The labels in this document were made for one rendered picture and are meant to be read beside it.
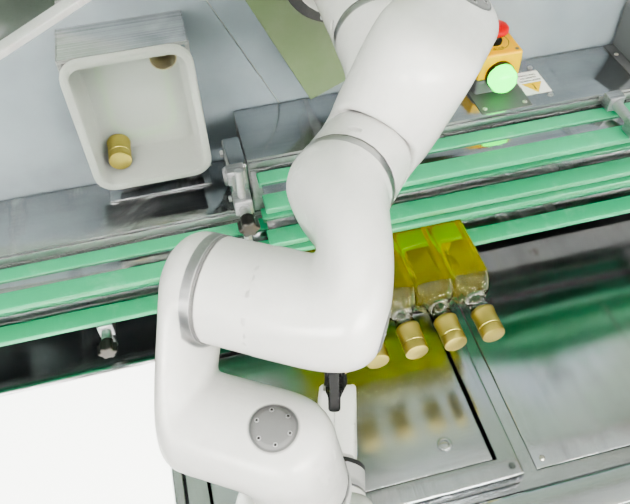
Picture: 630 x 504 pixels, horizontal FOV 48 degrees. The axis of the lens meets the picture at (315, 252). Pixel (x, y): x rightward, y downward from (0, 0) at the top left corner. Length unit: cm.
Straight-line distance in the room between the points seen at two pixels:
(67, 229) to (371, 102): 68
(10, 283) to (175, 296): 64
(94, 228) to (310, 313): 70
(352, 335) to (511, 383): 74
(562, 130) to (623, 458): 50
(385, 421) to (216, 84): 57
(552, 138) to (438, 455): 50
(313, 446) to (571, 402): 73
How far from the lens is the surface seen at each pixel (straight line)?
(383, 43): 57
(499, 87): 114
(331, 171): 51
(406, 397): 112
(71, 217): 117
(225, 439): 54
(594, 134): 117
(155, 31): 101
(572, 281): 135
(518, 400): 119
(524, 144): 113
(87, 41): 101
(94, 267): 111
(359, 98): 59
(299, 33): 99
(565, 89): 122
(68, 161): 119
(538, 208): 128
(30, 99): 112
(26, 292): 112
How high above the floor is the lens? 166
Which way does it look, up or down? 40 degrees down
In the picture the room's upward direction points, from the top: 162 degrees clockwise
